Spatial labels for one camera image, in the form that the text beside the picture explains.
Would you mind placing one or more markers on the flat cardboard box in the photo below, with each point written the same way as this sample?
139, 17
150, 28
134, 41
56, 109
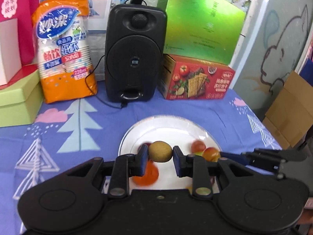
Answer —
288, 112

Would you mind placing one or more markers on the white cup box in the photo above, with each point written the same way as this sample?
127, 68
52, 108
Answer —
8, 53

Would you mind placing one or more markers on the red cracker box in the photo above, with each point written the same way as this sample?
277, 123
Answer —
195, 80

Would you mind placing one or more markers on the white porcelain plate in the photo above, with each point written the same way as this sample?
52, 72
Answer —
171, 129

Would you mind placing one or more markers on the brown kiwi fruit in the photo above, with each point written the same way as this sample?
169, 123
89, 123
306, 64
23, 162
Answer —
160, 151

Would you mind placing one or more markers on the large orange mandarin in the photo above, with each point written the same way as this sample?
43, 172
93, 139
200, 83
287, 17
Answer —
150, 175

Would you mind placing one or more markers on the blue printed tablecloth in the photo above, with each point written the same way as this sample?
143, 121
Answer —
105, 137

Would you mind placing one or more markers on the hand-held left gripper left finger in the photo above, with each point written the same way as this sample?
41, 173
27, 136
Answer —
144, 161

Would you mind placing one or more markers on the orange paper cup pack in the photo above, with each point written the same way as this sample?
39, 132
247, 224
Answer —
66, 53

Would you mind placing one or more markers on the green gift box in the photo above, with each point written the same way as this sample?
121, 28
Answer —
200, 22

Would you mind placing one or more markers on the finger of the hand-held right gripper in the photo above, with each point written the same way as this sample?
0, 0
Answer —
232, 157
281, 154

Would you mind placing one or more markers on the cartoon wall sticker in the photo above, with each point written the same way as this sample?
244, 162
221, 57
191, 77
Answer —
286, 41

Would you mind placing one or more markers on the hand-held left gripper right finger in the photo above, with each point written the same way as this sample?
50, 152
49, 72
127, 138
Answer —
177, 161

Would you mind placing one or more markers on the green shoe box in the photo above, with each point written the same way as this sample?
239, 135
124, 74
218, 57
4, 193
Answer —
17, 102

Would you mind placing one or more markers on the red-yellow plum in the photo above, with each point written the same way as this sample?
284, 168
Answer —
211, 153

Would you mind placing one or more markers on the pink paper bag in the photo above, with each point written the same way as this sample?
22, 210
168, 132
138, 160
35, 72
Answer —
14, 0

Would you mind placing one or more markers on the small red plum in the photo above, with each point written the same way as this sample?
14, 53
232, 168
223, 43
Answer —
198, 145

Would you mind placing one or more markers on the black speaker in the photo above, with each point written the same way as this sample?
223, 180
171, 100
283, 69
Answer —
134, 53

